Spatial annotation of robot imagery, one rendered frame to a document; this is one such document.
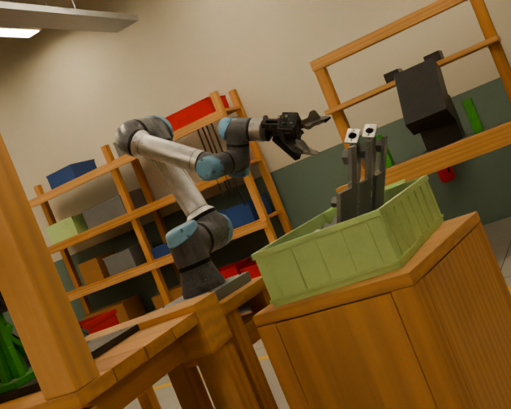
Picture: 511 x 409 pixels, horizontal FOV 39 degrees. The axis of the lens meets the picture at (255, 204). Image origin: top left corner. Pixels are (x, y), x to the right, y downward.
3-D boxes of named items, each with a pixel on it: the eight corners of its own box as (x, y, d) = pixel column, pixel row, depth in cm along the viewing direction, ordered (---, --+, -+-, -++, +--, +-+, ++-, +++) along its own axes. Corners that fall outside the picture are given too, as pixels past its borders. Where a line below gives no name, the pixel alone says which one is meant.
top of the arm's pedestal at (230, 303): (201, 307, 262) (197, 296, 262) (272, 283, 246) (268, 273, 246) (150, 338, 235) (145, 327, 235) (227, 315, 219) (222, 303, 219)
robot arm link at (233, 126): (226, 139, 240) (225, 114, 238) (257, 141, 236) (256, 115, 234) (216, 144, 233) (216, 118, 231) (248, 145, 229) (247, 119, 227)
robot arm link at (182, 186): (196, 262, 248) (116, 131, 254) (221, 250, 260) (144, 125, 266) (217, 247, 241) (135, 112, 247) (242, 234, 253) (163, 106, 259)
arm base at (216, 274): (203, 286, 251) (193, 260, 251) (234, 277, 241) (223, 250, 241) (174, 302, 239) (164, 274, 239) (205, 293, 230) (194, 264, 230)
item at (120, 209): (296, 296, 713) (212, 90, 709) (76, 367, 846) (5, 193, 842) (315, 281, 762) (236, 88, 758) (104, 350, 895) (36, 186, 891)
